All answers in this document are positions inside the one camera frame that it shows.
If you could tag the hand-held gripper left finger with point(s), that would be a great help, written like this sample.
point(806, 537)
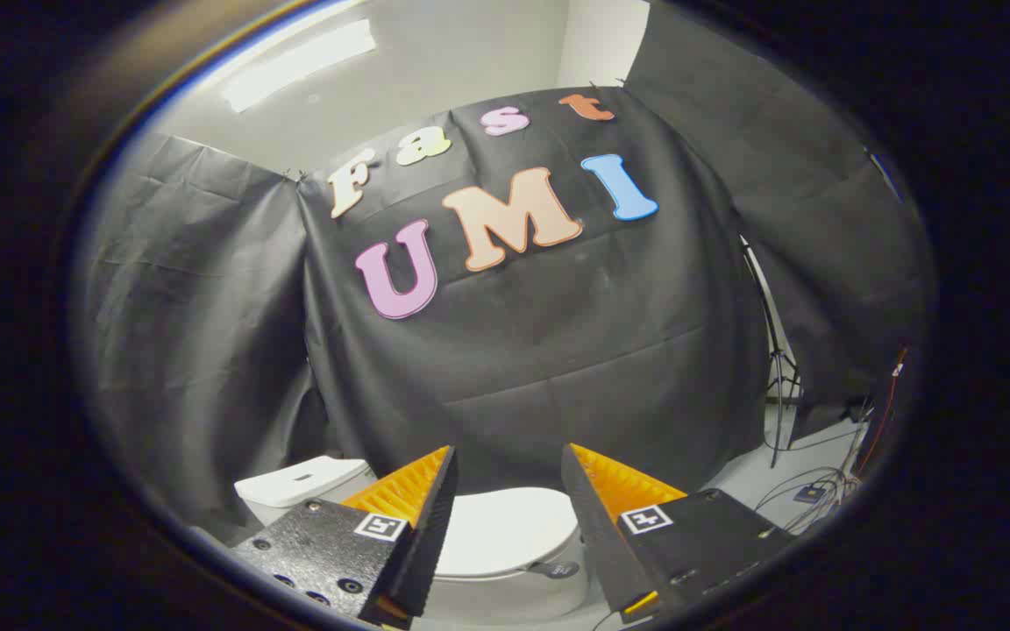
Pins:
point(422, 543)

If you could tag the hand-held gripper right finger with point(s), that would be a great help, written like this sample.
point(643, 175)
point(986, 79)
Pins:
point(597, 535)

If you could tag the white toilet lid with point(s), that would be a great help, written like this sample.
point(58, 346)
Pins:
point(505, 530)

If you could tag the white toilet bowl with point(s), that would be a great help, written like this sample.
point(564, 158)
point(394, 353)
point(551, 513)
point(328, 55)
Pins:
point(505, 598)

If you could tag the black backdrop cloth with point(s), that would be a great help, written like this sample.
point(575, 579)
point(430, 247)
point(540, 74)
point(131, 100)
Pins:
point(558, 350)

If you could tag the small floor device box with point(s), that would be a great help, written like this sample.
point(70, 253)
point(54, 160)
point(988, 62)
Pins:
point(808, 493)

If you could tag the black tripod stand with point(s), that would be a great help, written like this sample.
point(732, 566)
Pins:
point(775, 350)

